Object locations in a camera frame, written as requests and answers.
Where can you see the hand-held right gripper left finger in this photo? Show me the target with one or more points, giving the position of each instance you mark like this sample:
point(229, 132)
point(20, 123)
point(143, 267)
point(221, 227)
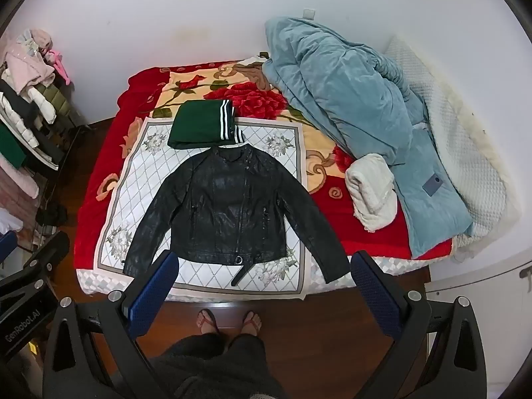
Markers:
point(151, 291)

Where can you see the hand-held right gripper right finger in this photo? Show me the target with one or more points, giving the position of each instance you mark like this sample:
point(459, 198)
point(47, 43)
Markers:
point(374, 295)

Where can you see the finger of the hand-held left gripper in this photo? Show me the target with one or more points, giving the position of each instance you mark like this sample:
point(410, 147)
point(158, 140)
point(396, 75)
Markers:
point(7, 247)
point(45, 259)

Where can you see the black leather jacket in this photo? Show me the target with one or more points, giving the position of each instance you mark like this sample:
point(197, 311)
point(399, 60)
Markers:
point(232, 208)

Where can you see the metal clothes rack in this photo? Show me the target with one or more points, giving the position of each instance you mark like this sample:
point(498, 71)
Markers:
point(68, 149)

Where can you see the bed with checked sheet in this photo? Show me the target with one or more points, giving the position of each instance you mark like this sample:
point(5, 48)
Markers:
point(99, 282)

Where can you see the person's left foot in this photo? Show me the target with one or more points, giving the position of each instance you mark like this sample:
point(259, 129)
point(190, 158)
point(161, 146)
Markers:
point(207, 322)

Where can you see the person's foot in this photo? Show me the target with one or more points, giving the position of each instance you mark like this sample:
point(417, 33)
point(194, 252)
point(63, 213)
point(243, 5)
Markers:
point(250, 323)
point(207, 322)

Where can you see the person's dark trousers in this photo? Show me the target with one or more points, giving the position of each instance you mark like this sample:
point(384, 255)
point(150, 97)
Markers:
point(216, 370)

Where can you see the white fluffy folded blanket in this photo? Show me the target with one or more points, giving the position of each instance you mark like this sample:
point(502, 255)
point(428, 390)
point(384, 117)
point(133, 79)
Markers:
point(370, 191)

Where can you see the person's right foot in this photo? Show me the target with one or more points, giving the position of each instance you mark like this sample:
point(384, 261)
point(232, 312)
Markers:
point(250, 323)

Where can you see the white cabinet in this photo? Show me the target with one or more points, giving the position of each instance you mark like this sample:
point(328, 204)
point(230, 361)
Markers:
point(478, 282)

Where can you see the white floral patterned cloth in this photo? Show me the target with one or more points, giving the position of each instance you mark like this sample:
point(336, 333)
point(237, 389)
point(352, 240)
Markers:
point(141, 183)

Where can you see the red floral blanket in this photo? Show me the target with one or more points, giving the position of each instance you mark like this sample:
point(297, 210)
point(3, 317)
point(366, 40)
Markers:
point(104, 133)

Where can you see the green folded garment white stripes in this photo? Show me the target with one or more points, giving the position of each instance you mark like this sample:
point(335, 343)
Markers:
point(195, 124)

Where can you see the white textured pad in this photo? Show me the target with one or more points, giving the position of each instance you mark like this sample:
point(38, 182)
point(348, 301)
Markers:
point(457, 141)

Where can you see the light blue quilt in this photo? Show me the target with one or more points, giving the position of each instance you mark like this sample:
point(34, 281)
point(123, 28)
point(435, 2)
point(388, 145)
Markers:
point(345, 91)

